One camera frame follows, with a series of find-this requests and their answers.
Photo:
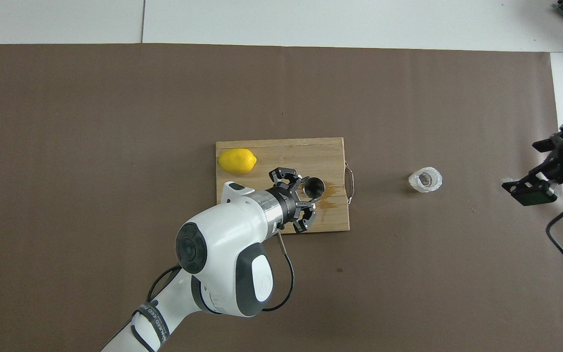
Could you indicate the yellow lemon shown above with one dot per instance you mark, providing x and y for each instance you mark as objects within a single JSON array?
[{"x": 236, "y": 161}]

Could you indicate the steel double jigger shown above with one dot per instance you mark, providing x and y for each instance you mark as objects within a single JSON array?
[{"x": 314, "y": 187}]

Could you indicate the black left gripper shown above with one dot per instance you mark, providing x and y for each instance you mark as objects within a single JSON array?
[{"x": 287, "y": 208}]

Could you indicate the wooden cutting board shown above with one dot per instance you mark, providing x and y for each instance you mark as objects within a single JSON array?
[{"x": 286, "y": 151}]

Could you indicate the brown paper table mat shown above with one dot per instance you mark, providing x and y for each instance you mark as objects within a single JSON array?
[{"x": 91, "y": 146}]

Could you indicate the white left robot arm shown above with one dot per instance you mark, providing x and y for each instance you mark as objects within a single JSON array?
[{"x": 223, "y": 230}]

